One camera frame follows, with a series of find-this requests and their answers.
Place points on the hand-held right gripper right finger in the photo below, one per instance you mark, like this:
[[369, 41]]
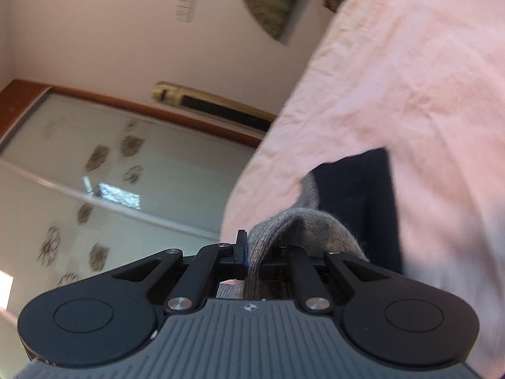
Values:
[[303, 276]]

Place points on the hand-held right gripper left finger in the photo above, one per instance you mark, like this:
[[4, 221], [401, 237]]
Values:
[[197, 276]]

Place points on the grey sweater with navy sleeves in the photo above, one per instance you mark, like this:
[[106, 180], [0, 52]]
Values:
[[276, 229]]

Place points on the frosted sliding door, flower decals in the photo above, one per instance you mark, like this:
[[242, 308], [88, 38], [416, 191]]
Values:
[[118, 173]]

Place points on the gold tower fan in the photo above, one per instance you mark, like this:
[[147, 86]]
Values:
[[221, 104]]

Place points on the pink bed sheet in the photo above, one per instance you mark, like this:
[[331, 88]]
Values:
[[414, 87]]

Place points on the olive padded headboard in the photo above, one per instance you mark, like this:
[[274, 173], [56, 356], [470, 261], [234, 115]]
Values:
[[272, 0]]

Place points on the brown wooden door frame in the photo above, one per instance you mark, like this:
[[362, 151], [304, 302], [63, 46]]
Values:
[[118, 100]]

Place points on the white wall socket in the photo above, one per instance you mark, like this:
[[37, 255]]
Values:
[[187, 8]]

